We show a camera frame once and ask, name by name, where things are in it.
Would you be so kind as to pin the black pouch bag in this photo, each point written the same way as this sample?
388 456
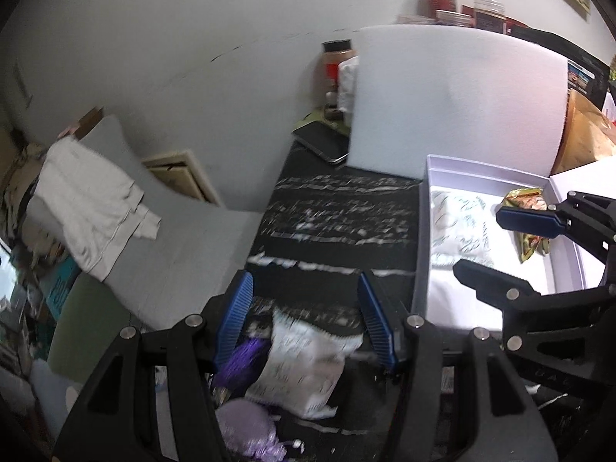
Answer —
568 50

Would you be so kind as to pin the pale lavender gift box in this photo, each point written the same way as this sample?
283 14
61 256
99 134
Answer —
447 298

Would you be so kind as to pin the clear jar with dark contents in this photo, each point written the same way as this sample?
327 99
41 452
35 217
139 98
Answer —
488 14

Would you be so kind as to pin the brown jar with dark lid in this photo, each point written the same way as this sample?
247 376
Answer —
333 70

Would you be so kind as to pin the green cushion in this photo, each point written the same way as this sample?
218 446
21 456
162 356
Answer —
86 332

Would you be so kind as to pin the white foam board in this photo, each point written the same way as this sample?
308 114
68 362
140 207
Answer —
457 101

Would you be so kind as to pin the white cloth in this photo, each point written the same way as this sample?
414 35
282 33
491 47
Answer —
86 197

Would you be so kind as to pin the green cloth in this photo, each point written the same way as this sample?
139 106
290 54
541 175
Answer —
315 116

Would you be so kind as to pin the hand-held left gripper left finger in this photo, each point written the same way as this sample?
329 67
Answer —
236 313

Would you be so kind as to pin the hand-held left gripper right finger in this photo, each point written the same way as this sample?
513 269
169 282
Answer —
378 317

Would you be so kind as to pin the white snack packet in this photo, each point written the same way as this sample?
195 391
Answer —
457 226
298 365

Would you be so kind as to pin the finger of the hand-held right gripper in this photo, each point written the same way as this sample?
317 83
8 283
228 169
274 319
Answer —
486 276
527 221

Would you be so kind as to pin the red box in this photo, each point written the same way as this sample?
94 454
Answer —
515 23

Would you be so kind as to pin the brown paper bag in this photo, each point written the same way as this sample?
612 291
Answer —
584 130

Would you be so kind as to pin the short clear jar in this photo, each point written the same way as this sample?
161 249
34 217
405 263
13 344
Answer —
452 18

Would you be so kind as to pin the black smartphone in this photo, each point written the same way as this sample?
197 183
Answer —
322 142

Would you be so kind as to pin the colourful snack packet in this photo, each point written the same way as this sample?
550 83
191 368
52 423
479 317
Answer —
524 197

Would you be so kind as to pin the lavender pouch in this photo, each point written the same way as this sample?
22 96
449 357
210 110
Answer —
243 423

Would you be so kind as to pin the leaning cream picture frame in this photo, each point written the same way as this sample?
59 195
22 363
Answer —
180 175

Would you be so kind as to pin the blue printed box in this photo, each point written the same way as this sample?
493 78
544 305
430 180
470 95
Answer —
60 288

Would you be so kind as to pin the cardboard box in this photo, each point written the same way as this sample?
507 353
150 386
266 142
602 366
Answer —
86 122

